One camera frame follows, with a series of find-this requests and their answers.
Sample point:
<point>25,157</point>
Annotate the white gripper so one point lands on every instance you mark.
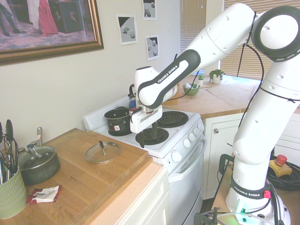
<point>145,119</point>

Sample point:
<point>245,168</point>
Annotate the glass lid with black knob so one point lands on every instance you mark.
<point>112,150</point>

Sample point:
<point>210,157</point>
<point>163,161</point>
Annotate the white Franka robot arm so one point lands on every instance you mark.
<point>253,140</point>

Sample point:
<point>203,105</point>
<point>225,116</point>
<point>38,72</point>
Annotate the black pot with red sticker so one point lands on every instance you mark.
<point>117,120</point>

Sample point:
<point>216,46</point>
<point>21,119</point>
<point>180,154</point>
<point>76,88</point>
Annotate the small plant in white pot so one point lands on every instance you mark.
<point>200,80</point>

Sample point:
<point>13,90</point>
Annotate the bushy plant in white pot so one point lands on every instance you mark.
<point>216,76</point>

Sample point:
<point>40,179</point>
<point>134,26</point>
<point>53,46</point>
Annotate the black coil burner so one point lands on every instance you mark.
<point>162,134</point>
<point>112,134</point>
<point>174,118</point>

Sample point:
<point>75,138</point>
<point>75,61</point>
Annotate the white stove knob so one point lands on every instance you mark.
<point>176,156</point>
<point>192,137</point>
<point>186,143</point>
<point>196,131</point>
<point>200,126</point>

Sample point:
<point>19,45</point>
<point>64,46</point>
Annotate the white electric stove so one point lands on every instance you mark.
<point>187,178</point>

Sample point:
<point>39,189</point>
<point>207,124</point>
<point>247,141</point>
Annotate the green bowl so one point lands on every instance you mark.
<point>191,91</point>

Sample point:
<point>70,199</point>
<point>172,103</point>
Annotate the white base cabinet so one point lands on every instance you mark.
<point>150,199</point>

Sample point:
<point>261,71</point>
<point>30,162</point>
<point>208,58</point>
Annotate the metal cabinet knob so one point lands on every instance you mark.
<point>216,130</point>

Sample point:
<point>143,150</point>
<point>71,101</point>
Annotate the large wooden cutting board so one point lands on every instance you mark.
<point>93,182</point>

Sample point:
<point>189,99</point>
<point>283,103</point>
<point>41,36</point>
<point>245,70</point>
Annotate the white corner cabinet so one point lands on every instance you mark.
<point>222,164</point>

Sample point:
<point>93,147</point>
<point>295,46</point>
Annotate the grey paper print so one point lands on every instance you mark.
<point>149,10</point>
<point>152,48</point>
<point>127,29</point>

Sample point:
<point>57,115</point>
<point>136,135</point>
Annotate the black table clamp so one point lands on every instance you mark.
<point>201,216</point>

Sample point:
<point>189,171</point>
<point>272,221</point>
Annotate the dark green saucepan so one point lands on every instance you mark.
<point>44,172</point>

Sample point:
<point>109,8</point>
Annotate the wide wooden window blind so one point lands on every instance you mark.
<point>234,65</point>

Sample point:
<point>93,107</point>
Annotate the narrow wooden window blind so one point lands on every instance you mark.
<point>193,28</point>

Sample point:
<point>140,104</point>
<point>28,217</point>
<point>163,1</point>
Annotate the red and white packet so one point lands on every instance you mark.
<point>43,194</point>

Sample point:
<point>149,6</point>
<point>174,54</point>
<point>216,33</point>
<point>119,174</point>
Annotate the yellow emergency stop button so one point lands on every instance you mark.
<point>280,164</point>

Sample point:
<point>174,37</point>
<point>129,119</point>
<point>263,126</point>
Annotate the black whisk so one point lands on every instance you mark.
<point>12,154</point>

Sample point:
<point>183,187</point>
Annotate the black kitchen tongs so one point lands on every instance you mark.
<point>9,130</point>

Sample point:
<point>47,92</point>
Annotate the green ribbed utensil holder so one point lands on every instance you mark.
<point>11,194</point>

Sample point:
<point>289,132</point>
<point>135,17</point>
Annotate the gold framed painting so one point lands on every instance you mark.
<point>47,21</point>

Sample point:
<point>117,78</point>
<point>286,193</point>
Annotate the black metal frame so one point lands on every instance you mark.
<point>222,161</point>

